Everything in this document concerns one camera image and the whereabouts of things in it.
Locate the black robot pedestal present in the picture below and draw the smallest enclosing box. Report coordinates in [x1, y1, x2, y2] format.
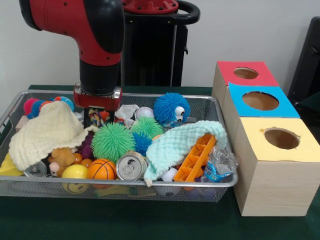
[121, 0, 201, 87]

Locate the green spiky ball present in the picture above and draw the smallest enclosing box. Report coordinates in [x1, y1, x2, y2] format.
[90, 122, 136, 165]

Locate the cream waffle cloth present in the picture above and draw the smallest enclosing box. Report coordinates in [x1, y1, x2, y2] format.
[8, 100, 98, 171]

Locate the wooden three-hole box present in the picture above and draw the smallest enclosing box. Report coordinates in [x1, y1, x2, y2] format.
[211, 61, 320, 217]

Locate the orange plastic gear toy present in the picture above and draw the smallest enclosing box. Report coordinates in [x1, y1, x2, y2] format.
[173, 133, 217, 183]

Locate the silver drink can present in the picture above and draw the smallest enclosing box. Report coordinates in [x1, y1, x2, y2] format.
[116, 151, 149, 181]

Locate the large blue spiky ball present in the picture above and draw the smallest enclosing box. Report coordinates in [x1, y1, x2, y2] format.
[152, 92, 191, 126]

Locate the clear plastic packet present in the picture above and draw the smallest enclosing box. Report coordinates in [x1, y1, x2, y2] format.
[202, 145, 240, 182]

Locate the clear mesh bin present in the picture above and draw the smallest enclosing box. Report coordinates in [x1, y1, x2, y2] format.
[0, 90, 239, 203]

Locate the yellow ball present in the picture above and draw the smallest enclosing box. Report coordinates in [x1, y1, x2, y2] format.
[61, 164, 89, 180]

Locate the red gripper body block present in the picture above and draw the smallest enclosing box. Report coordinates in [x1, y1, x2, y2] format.
[73, 82, 123, 112]

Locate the mint green waffle cloth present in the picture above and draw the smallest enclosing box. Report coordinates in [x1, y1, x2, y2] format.
[144, 120, 228, 187]

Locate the white colourful spotted cloth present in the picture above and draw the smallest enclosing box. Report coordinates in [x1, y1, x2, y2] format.
[88, 109, 113, 127]

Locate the small brown teddy bear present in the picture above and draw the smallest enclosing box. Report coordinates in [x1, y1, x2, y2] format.
[48, 148, 76, 177]

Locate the black panel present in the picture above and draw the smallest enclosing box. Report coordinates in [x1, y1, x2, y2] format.
[287, 16, 320, 123]

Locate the small orange basketball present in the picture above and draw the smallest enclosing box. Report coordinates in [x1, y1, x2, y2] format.
[87, 158, 120, 181]

